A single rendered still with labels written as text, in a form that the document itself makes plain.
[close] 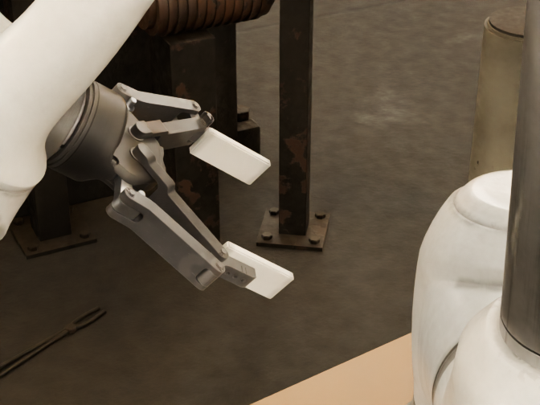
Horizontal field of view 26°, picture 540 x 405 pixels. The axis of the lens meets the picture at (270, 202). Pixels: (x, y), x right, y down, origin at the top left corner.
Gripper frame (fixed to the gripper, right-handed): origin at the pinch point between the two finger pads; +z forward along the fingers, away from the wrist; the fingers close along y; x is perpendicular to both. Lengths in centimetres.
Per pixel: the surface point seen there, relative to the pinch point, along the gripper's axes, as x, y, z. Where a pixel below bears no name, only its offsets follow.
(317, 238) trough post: 47, 72, 68
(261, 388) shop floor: 52, 36, 51
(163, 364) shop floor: 62, 43, 41
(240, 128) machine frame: 56, 106, 62
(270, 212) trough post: 54, 82, 64
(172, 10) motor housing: 29, 81, 21
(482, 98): 1, 56, 54
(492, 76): -2, 55, 51
